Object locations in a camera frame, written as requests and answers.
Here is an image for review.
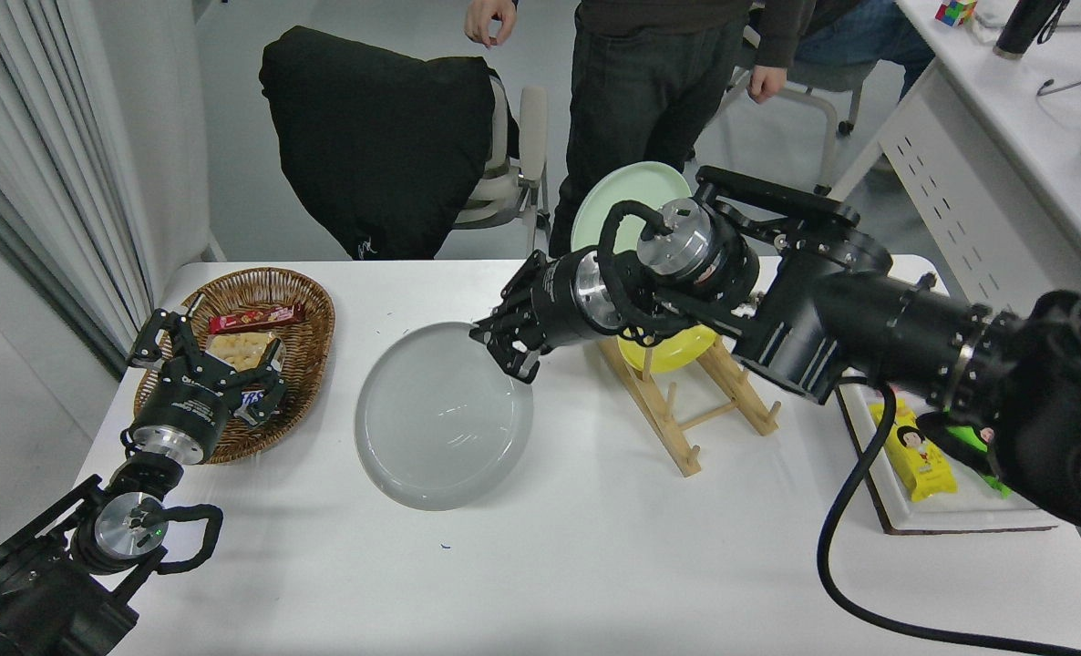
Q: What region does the red snack bar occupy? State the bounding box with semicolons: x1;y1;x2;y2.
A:
208;305;306;335

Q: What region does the yellow snack pack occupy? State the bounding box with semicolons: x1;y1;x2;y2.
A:
869;397;958;504

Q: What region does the green snack pack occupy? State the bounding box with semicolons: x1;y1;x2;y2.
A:
946;424;1015;497

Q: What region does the white office chair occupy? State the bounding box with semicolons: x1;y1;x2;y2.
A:
449;73;555;261

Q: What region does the black bottle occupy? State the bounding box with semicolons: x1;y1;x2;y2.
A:
993;0;1066;59

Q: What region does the grey office chair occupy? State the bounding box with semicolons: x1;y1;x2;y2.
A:
686;0;879;197

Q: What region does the person's left hand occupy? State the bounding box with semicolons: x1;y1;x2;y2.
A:
746;66;788;104

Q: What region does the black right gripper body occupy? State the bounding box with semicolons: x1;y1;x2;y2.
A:
527;251;596;353

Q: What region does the standing person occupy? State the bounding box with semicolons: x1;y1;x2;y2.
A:
550;0;819;261

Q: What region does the white pleated curtain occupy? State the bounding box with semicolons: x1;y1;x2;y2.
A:
0;0;154;374

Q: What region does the wooden plate rack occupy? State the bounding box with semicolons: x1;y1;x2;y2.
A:
595;333;783;477

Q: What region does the white rectangular tray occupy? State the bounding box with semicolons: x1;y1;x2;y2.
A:
837;383;1061;534

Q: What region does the person's right hand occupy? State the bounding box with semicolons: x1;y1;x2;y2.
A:
464;0;519;48

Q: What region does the clear bag of pale snacks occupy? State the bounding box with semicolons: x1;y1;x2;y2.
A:
205;333;284;374

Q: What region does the brown wicker basket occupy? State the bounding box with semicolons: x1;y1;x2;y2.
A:
133;267;336;466

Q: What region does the pale green plate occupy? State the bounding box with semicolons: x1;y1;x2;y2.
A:
571;161;695;254

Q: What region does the grey plate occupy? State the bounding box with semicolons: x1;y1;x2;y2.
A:
354;321;535;511

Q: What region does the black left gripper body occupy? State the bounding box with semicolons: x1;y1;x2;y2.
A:
133;363;237;450

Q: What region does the black jacket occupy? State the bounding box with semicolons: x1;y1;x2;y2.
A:
259;26;519;263

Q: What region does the blue chocolate bar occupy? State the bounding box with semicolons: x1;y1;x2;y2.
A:
235;387;273;429

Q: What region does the seated person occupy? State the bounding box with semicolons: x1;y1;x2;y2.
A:
796;0;935;97

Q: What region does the yellow plate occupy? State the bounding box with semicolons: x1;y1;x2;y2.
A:
615;323;719;374

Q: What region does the white desk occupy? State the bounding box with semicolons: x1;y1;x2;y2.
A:
823;0;1081;584

